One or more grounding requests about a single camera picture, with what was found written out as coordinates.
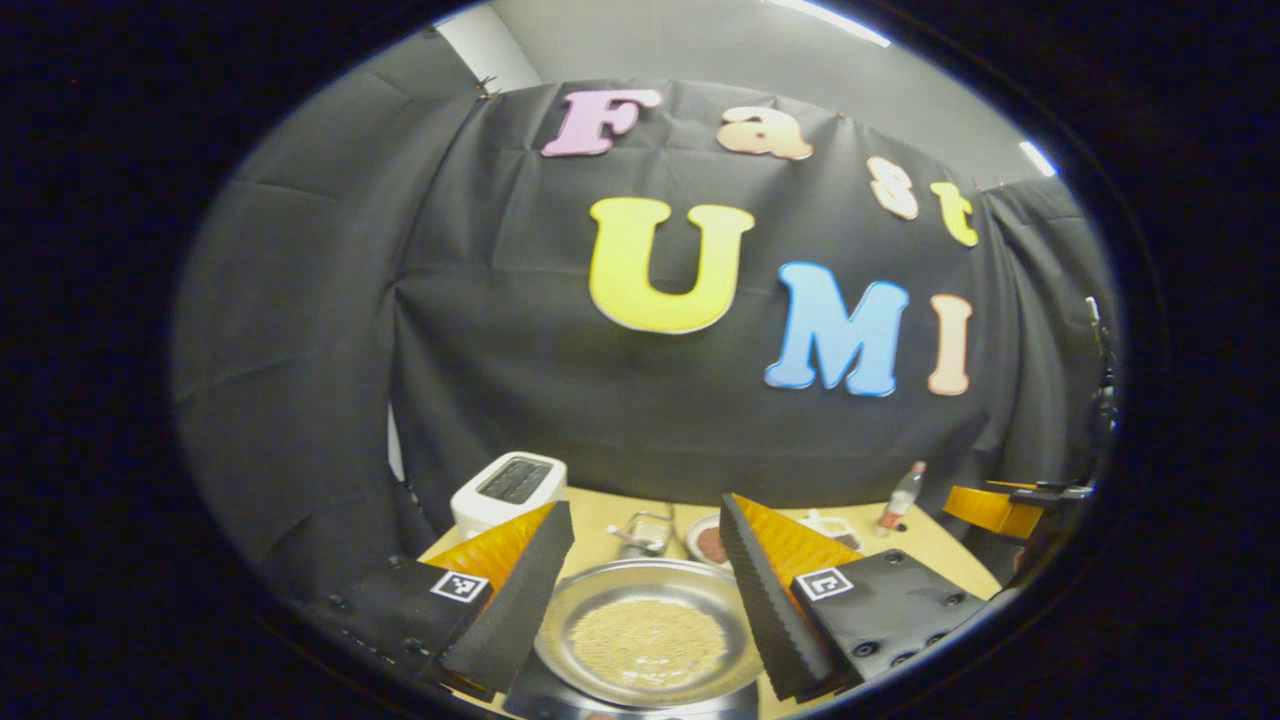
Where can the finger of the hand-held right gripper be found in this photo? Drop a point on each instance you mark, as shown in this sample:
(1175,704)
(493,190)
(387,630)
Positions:
(985,510)

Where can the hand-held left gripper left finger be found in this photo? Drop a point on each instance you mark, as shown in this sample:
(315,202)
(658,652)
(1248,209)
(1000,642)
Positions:
(520,600)

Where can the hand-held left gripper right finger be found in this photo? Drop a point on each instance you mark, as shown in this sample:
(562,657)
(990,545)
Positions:
(765,610)

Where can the black induction cooktop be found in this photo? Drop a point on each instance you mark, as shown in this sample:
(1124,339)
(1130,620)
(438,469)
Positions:
(540,700)

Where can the stainless steel pot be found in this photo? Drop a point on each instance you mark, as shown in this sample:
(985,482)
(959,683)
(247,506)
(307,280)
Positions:
(640,580)

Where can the brown meat slice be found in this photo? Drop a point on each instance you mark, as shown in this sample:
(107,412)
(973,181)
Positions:
(712,545)

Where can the clear plastic water bottle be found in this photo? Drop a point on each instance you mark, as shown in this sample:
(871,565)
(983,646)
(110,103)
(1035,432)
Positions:
(900,500)

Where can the white toaster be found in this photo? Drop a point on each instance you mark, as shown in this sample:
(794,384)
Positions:
(490,510)

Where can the white divided dish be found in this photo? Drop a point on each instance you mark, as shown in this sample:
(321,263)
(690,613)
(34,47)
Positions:
(825,522)

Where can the round white plate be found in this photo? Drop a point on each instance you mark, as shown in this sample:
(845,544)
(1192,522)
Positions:
(695,528)

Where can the pile of soybeans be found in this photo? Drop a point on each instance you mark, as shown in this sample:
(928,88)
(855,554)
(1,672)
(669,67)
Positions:
(648,640)

